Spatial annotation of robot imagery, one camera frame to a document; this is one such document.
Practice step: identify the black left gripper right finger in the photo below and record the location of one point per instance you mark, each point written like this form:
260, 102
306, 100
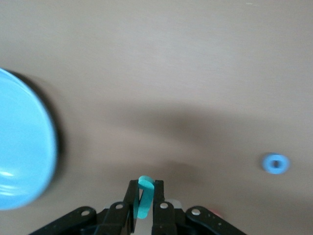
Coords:
162, 218

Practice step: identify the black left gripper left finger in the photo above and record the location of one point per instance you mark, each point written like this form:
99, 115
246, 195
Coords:
122, 218

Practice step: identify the teal hooked foam letter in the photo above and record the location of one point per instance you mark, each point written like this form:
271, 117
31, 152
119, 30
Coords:
146, 195

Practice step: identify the pink foam letter b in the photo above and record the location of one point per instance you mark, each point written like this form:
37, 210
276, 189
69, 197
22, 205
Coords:
214, 212

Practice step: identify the blue foam letter o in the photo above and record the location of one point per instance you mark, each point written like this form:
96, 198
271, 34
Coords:
266, 163

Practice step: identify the blue plate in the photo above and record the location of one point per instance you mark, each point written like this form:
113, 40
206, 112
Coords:
22, 139

